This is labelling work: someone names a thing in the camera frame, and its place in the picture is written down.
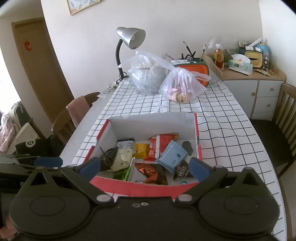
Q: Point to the framed wall picture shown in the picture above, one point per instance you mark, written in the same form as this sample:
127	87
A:
75	6

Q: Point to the dark red foil packet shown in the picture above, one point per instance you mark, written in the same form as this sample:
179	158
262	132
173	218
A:
154	173

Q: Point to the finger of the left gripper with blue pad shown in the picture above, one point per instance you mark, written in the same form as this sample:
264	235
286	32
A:
48	161

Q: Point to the amber liquid bottle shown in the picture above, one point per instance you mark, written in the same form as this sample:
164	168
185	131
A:
219	56

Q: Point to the black snack packet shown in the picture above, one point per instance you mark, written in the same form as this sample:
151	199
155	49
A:
107	158

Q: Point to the pink plastic bag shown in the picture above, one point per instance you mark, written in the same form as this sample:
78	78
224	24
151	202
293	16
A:
183	86

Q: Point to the yellow snack packet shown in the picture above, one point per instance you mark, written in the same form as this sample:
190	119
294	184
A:
141	150

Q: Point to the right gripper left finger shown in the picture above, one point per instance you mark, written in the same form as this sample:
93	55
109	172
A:
80	176

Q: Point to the tissue box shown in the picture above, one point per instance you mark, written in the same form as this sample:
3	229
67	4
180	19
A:
240	63

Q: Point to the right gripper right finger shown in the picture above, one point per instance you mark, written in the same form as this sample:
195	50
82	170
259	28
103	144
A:
208	178

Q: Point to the red chip bag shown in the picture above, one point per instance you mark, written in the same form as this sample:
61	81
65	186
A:
158	145

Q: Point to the dark brown snack packet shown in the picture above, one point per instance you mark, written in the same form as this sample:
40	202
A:
182	172

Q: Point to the wooden chair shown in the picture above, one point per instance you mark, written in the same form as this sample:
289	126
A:
278	134
63	126

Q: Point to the white grid tablecloth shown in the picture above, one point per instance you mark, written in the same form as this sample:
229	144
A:
226	134

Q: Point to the person's left hand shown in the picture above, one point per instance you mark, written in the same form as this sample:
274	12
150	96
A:
8	231

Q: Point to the red cardboard box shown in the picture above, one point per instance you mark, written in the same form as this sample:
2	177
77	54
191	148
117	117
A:
124	131

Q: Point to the orange container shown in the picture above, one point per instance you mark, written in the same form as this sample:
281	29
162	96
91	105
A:
192	65

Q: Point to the pale green snack packet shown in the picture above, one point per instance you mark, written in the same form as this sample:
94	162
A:
122	159

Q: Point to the white cabinet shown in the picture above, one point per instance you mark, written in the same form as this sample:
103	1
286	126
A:
257	93

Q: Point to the right wooden chair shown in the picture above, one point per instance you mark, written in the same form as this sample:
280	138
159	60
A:
278	134

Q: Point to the clear plastic bag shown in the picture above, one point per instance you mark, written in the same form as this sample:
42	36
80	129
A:
147	72

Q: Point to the pink cloth on chair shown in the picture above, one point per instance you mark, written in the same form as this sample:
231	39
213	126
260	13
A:
77	109

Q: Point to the left wooden chair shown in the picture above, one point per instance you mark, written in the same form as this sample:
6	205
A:
63	126

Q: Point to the brown wooden door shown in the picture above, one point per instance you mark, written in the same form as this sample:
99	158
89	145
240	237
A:
41	65

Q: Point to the silver desk lamp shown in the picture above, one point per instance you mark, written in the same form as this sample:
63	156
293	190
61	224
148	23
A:
132	38

